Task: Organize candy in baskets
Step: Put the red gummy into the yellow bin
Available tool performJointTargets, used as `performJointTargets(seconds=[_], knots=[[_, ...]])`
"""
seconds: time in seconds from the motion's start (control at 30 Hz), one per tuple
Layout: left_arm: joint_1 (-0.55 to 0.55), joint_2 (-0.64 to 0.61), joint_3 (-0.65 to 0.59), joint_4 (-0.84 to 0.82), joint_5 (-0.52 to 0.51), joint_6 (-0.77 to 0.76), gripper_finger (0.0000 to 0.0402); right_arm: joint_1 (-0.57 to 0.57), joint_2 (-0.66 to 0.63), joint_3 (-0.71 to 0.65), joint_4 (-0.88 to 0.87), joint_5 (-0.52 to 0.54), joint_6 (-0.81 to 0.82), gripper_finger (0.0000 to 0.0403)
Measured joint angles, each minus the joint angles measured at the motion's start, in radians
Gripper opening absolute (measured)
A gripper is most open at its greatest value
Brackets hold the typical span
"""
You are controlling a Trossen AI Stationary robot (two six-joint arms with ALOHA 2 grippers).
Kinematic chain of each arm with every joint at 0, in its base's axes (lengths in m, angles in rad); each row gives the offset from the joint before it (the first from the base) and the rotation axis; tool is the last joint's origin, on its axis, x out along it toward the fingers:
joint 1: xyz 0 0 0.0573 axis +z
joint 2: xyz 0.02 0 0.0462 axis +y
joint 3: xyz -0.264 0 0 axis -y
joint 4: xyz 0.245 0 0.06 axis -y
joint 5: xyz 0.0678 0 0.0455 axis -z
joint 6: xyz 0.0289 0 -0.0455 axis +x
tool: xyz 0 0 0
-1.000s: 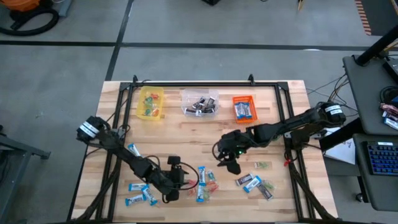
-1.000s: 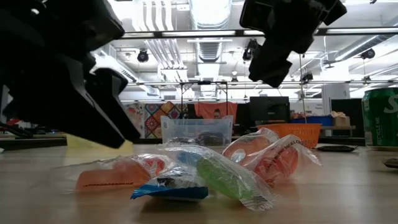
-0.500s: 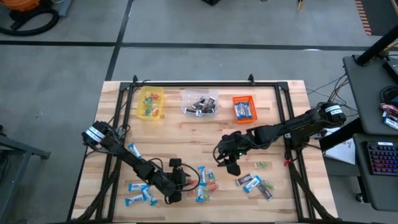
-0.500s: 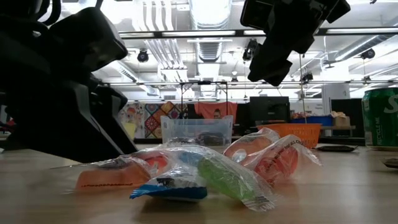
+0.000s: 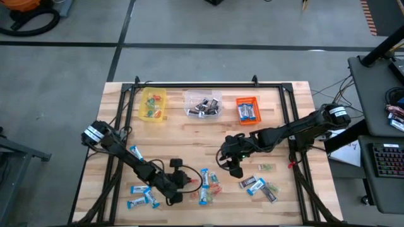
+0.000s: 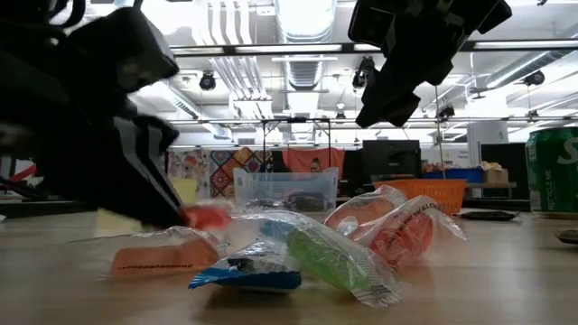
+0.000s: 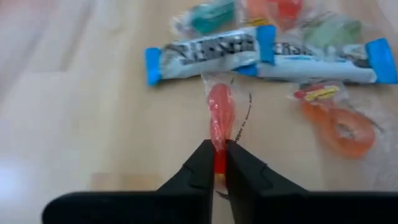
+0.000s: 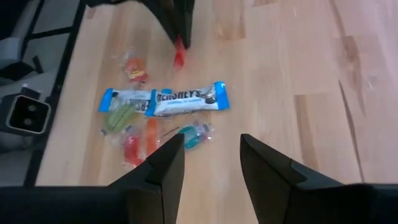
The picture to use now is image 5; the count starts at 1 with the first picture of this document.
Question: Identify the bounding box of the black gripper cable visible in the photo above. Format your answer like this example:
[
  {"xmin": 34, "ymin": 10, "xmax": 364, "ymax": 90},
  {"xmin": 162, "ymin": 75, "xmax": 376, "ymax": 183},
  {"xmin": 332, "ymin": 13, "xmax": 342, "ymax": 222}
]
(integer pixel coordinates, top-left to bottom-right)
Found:
[
  {"xmin": 215, "ymin": 148, "xmax": 229, "ymax": 172},
  {"xmin": 151, "ymin": 159, "xmax": 204, "ymax": 206}
]

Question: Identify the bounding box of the dark floor mat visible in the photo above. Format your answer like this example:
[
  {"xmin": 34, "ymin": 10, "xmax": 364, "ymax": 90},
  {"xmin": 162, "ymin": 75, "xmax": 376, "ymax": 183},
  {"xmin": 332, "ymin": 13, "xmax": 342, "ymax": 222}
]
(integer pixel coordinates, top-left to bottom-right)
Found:
[{"xmin": 365, "ymin": 0, "xmax": 404, "ymax": 37}]

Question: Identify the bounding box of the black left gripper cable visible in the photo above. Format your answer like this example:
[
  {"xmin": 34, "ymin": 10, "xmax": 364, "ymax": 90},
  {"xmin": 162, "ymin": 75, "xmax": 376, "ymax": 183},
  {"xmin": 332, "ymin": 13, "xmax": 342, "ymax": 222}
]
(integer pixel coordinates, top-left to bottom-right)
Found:
[{"xmin": 151, "ymin": 159, "xmax": 204, "ymax": 206}]

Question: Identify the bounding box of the clear plastic container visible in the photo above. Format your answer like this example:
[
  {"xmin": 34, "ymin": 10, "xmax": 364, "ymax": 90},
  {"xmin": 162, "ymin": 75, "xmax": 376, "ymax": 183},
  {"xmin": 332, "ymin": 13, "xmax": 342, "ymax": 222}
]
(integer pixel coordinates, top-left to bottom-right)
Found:
[{"xmin": 182, "ymin": 89, "xmax": 223, "ymax": 120}]

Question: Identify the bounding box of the grey box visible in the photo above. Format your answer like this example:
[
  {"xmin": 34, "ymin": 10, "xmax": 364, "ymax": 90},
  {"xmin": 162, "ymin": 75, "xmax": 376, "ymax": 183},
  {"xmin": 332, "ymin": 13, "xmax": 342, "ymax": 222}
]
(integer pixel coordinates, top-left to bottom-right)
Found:
[{"xmin": 57, "ymin": 0, "xmax": 74, "ymax": 18}]

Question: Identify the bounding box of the black coiled cable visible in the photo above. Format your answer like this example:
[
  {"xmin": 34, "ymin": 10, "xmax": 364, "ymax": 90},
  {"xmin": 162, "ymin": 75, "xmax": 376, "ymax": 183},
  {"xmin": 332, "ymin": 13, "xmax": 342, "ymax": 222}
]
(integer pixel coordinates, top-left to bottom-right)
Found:
[{"xmin": 384, "ymin": 86, "xmax": 404, "ymax": 107}]

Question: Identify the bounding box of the yellow plastic basket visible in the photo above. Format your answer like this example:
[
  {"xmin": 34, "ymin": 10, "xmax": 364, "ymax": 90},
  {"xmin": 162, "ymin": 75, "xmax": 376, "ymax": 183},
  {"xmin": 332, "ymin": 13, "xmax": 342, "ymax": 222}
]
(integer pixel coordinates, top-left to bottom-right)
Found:
[{"xmin": 138, "ymin": 86, "xmax": 167, "ymax": 123}]

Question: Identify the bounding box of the orange plastic basket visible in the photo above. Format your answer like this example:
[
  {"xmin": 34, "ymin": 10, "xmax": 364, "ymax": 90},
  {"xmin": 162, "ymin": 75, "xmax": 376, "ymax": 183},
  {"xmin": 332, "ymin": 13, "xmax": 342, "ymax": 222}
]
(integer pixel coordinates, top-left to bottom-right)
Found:
[{"xmin": 235, "ymin": 96, "xmax": 263, "ymax": 126}]

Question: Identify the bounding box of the white paper sheet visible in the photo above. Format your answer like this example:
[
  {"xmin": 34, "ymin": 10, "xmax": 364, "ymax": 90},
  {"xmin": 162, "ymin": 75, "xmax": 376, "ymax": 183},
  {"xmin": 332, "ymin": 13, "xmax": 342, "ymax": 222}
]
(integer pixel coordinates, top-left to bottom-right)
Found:
[{"xmin": 328, "ymin": 127, "xmax": 362, "ymax": 168}]

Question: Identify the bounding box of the black aluminium rig frame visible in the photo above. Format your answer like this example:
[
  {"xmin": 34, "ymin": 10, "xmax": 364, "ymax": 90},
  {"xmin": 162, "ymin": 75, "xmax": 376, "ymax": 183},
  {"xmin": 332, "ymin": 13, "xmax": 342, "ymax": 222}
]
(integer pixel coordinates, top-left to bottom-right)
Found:
[{"xmin": 68, "ymin": 74, "xmax": 345, "ymax": 227}]

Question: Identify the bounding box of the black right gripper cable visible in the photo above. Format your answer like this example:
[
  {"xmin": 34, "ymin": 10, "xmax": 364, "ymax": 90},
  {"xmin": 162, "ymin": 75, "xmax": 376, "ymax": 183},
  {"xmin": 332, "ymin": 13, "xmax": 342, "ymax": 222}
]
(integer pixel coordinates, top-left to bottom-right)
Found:
[{"xmin": 215, "ymin": 148, "xmax": 229, "ymax": 172}]

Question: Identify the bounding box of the black vacuum hose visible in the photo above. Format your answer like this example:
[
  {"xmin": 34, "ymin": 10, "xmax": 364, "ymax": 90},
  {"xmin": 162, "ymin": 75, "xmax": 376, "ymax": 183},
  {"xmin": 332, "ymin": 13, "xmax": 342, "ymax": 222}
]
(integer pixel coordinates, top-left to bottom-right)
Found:
[{"xmin": 0, "ymin": 8, "xmax": 61, "ymax": 37}]

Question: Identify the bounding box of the black cable tangle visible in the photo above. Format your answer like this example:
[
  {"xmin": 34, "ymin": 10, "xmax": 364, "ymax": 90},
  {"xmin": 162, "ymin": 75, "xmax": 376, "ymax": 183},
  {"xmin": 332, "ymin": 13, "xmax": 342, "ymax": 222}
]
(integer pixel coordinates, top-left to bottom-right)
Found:
[{"xmin": 311, "ymin": 74, "xmax": 365, "ymax": 114}]

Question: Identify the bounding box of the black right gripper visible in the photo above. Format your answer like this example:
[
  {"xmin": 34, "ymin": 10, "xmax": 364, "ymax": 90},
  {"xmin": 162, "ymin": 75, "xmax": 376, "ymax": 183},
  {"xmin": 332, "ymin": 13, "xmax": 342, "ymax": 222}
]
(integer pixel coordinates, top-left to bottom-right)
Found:
[{"xmin": 220, "ymin": 134, "xmax": 258, "ymax": 179}]

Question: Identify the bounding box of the backlit black keyboard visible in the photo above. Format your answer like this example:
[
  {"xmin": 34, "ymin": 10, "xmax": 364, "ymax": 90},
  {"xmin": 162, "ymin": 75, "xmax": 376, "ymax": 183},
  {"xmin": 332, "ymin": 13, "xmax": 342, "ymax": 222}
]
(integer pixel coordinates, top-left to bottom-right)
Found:
[{"xmin": 372, "ymin": 143, "xmax": 404, "ymax": 179}]

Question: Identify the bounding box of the blue white candy pack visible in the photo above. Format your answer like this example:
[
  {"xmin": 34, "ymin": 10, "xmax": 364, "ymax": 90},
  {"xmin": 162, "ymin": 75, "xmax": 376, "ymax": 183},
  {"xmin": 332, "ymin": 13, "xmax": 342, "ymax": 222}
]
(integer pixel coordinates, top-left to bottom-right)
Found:
[{"xmin": 389, "ymin": 119, "xmax": 404, "ymax": 132}]

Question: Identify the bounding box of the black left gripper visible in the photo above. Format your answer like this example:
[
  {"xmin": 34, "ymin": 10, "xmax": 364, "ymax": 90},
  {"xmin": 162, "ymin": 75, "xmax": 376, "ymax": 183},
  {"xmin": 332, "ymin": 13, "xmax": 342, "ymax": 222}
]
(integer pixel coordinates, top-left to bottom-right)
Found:
[{"xmin": 156, "ymin": 158, "xmax": 193, "ymax": 206}]

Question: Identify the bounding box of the orange vacuum cleaner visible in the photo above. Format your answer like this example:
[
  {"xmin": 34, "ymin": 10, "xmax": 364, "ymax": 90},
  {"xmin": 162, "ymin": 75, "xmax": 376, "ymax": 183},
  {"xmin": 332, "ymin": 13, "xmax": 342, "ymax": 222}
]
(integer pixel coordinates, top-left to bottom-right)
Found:
[{"xmin": 0, "ymin": 0, "xmax": 42, "ymax": 13}]

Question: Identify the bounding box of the grey metal table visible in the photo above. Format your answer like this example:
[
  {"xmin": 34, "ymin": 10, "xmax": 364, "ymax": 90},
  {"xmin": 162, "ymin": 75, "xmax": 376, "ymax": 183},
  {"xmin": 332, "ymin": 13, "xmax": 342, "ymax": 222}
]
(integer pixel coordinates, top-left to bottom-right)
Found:
[{"xmin": 0, "ymin": 125, "xmax": 52, "ymax": 227}]

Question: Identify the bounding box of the pink dark candy pack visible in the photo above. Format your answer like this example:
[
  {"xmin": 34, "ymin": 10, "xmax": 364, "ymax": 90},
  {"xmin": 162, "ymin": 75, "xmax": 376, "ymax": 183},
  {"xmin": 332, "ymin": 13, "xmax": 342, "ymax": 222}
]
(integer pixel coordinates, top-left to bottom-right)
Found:
[{"xmin": 385, "ymin": 104, "xmax": 404, "ymax": 116}]

